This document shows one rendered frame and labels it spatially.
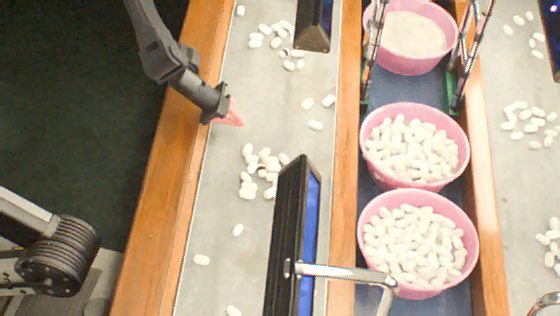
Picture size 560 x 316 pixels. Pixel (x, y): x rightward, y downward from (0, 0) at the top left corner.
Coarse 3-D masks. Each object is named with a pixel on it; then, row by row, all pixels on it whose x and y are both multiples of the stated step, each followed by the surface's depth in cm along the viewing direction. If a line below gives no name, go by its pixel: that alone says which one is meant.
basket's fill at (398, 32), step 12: (396, 12) 234; (408, 12) 234; (384, 24) 230; (396, 24) 229; (408, 24) 230; (420, 24) 230; (432, 24) 231; (384, 36) 226; (396, 36) 226; (408, 36) 227; (420, 36) 228; (432, 36) 228; (444, 36) 229; (396, 48) 223; (408, 48) 223; (420, 48) 224; (432, 48) 225; (444, 48) 226
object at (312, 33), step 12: (300, 0) 178; (312, 0) 172; (324, 0) 175; (300, 12) 175; (312, 12) 169; (324, 12) 173; (300, 24) 171; (312, 24) 166; (324, 24) 171; (300, 36) 168; (312, 36) 168; (324, 36) 168; (300, 48) 170; (312, 48) 170; (324, 48) 170
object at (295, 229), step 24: (288, 168) 143; (312, 168) 143; (288, 192) 139; (312, 192) 141; (288, 216) 135; (312, 216) 138; (288, 240) 131; (312, 240) 135; (288, 288) 124; (312, 288) 130; (264, 312) 126; (288, 312) 121; (312, 312) 127
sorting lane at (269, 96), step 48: (240, 0) 228; (288, 0) 230; (336, 0) 233; (240, 48) 214; (288, 48) 217; (336, 48) 219; (240, 96) 203; (288, 96) 204; (336, 96) 206; (240, 144) 192; (288, 144) 194; (192, 240) 172; (240, 240) 174; (192, 288) 165; (240, 288) 166
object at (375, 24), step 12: (372, 0) 206; (384, 0) 187; (372, 12) 208; (384, 12) 189; (372, 24) 210; (372, 36) 195; (372, 48) 198; (372, 60) 200; (360, 72) 217; (372, 72) 204; (360, 84) 214; (360, 96) 210; (360, 108) 211
